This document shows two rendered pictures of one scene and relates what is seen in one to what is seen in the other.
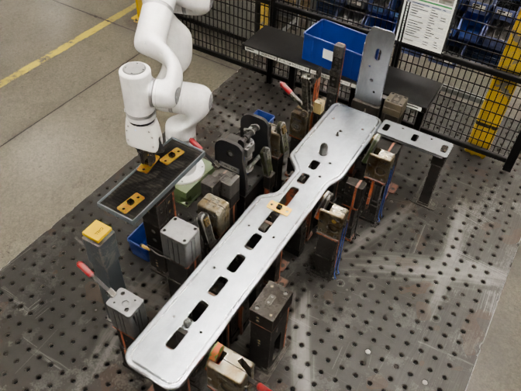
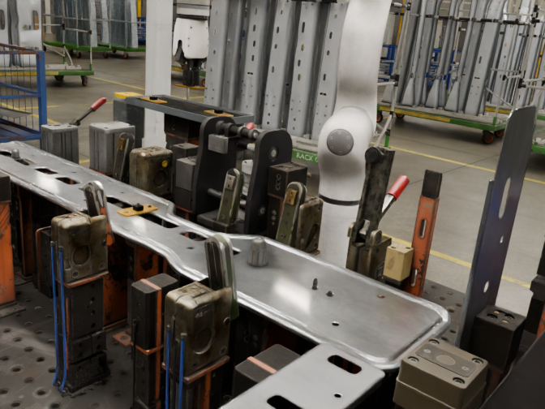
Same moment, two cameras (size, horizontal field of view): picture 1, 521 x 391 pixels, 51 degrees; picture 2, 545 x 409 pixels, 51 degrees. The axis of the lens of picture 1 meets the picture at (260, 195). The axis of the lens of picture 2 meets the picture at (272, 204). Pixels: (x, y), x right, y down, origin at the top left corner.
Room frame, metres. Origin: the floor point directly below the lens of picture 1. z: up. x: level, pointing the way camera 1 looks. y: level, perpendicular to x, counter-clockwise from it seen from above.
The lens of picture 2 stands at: (1.75, -1.13, 1.41)
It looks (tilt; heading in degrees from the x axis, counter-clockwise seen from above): 18 degrees down; 100
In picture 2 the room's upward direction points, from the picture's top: 5 degrees clockwise
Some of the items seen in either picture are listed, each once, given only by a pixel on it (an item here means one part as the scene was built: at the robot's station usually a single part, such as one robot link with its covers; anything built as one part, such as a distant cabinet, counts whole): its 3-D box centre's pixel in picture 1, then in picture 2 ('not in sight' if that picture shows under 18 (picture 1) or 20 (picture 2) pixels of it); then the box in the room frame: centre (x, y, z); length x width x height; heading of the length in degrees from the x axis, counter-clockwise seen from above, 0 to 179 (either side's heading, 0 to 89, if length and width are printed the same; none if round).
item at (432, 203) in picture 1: (433, 177); not in sight; (1.64, -0.70, 0.84); 0.11 x 0.06 x 0.29; 61
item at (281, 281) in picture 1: (266, 252); (114, 265); (1.20, -0.03, 0.84); 0.17 x 0.06 x 0.29; 61
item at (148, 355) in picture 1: (277, 213); (129, 210); (1.25, -0.06, 1.00); 1.38 x 0.22 x 0.02; 151
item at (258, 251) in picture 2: (323, 149); (258, 254); (1.57, -0.23, 1.02); 0.03 x 0.03 x 0.07
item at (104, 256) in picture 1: (110, 278); (128, 171); (1.01, 0.46, 0.92); 0.08 x 0.08 x 0.44; 61
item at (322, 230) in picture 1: (328, 241); (81, 301); (1.24, -0.25, 0.87); 0.12 x 0.09 x 0.35; 61
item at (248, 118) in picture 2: (153, 178); (187, 109); (1.23, 0.34, 1.16); 0.37 x 0.14 x 0.02; 151
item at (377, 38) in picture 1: (374, 67); (493, 242); (1.91, -0.43, 1.17); 0.12 x 0.01 x 0.34; 61
